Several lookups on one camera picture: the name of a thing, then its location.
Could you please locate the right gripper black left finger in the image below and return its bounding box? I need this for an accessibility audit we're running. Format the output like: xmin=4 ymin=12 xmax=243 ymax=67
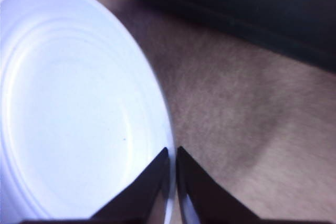
xmin=90 ymin=147 xmax=170 ymax=220

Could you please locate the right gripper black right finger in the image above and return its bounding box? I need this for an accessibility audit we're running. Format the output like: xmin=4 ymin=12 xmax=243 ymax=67
xmin=176 ymin=146 xmax=265 ymax=222

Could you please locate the light blue round plate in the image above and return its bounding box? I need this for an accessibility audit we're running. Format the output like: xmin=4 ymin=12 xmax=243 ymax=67
xmin=0 ymin=0 xmax=176 ymax=224

